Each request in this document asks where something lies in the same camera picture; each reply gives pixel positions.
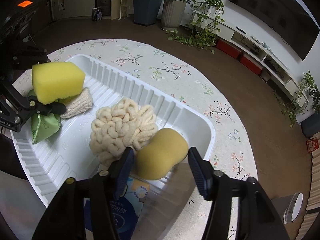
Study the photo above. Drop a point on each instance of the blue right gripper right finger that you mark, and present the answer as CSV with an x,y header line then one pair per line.
x,y
201,173

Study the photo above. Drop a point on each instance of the dark square planter plant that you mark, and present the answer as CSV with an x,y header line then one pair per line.
x,y
145,2

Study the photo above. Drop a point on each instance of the large leaf corner plant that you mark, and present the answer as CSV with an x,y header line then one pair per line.
x,y
292,108

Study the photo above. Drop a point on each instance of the cream chenille loop cloth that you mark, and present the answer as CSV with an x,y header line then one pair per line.
x,y
125,124

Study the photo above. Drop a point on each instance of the white tv console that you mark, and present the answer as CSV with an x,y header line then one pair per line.
x,y
262,55

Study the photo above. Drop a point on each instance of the floral tablecloth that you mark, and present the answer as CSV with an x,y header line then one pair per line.
x,y
182,97

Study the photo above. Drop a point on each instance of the trailing vine plant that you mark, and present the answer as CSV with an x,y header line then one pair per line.
x,y
202,28

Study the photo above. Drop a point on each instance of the green satin cloth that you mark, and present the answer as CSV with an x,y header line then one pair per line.
x,y
44,126

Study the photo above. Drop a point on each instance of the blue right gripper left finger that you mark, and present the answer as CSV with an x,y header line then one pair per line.
x,y
122,170

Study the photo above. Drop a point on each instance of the tan gourd-shaped sponge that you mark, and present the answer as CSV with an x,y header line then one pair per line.
x,y
166,149

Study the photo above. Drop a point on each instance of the yellow rectangular sponge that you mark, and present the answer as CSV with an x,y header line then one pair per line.
x,y
56,80

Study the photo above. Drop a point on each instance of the blue tissue pack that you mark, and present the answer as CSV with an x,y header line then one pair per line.
x,y
127,209

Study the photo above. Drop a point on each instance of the white ribbed planter plant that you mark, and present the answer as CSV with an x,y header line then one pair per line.
x,y
172,13

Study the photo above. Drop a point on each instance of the cream knitted pad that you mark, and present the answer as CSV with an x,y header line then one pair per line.
x,y
78,104

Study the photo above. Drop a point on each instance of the beige curtain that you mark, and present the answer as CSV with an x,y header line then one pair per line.
x,y
312,208

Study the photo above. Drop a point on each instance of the wall television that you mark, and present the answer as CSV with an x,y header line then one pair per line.
x,y
288,19

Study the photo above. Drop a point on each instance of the white round floor device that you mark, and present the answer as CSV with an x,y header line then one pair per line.
x,y
288,207

